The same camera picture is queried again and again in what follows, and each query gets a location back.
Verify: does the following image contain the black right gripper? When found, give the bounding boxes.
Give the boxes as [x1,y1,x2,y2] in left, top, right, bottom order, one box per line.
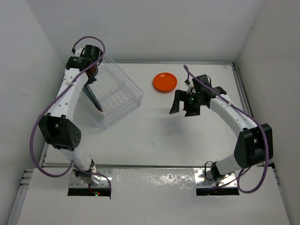
[170,89,204,117]

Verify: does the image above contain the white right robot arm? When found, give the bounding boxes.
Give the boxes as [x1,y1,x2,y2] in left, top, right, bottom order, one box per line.
[169,87,274,181]

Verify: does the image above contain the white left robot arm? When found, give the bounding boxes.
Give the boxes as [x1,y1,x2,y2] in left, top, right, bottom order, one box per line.
[38,45,103,187]

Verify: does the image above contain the white front cover board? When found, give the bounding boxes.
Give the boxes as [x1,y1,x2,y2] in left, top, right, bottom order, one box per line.
[18,168,289,225]

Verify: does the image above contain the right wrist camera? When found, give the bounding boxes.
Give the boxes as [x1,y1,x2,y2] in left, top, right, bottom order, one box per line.
[192,75,212,92]

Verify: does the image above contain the clear wire dish rack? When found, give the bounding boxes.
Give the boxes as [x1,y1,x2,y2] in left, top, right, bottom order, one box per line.
[78,57,143,130]

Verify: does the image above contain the black cable at table edge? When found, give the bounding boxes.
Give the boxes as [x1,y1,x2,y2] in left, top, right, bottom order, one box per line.
[204,160,213,181]

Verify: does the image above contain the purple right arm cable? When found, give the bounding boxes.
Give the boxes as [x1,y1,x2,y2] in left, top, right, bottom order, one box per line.
[183,64,270,194]

